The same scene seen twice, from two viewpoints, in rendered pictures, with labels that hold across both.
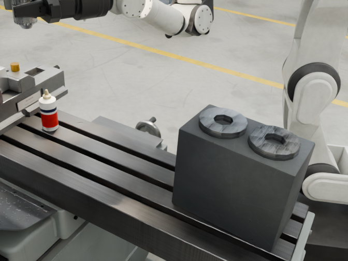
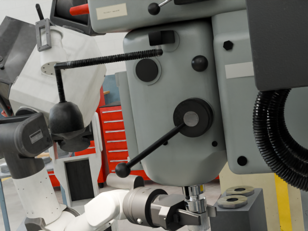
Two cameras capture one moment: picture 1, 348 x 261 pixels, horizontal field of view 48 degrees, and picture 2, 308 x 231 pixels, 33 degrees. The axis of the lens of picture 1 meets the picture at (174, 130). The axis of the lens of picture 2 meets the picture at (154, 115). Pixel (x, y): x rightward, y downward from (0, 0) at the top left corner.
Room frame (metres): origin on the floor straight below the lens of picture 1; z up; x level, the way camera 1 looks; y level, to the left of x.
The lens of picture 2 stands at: (0.98, 1.38, 1.59)
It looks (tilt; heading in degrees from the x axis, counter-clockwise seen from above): 7 degrees down; 263
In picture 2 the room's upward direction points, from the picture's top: 8 degrees counter-clockwise
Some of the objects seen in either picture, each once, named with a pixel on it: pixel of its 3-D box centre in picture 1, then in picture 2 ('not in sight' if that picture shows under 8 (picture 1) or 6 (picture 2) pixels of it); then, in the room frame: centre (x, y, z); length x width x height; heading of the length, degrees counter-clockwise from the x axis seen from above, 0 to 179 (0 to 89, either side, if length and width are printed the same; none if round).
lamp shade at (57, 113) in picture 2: not in sight; (65, 115); (1.04, 0.27, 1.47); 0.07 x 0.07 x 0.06
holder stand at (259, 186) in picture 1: (238, 172); (239, 225); (0.59, -0.13, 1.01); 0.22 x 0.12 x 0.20; 60
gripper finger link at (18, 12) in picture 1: (29, 10); (205, 209); (0.78, 0.31, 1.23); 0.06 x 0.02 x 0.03; 130
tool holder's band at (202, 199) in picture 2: not in sight; (195, 200); (0.80, 0.33, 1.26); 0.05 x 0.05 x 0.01
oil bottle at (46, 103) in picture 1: (48, 109); not in sight; (0.83, 0.32, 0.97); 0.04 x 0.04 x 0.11
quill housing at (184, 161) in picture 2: not in sight; (183, 102); (0.80, 0.34, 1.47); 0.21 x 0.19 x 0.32; 64
